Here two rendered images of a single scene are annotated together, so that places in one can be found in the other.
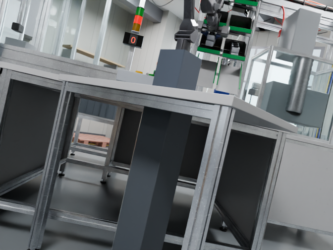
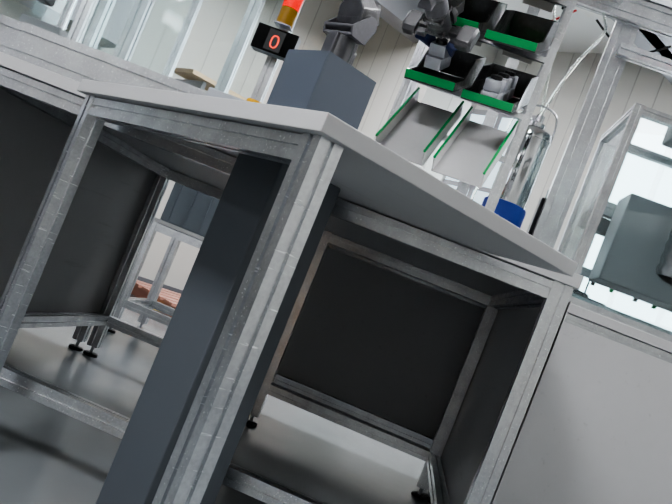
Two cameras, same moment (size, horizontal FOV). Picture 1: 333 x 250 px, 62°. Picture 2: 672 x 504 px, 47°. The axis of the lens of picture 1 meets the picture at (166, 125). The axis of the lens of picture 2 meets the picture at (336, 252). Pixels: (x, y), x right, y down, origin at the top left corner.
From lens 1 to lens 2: 0.52 m
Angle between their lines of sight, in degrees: 11
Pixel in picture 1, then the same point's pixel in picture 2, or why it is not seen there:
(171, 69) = (297, 90)
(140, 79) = not seen: hidden behind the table
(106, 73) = not seen: hidden behind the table
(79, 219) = (66, 402)
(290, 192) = (634, 486)
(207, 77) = (422, 141)
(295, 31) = not seen: outside the picture
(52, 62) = (82, 61)
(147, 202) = (194, 364)
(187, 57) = (335, 69)
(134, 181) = (181, 319)
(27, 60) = (34, 51)
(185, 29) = (348, 14)
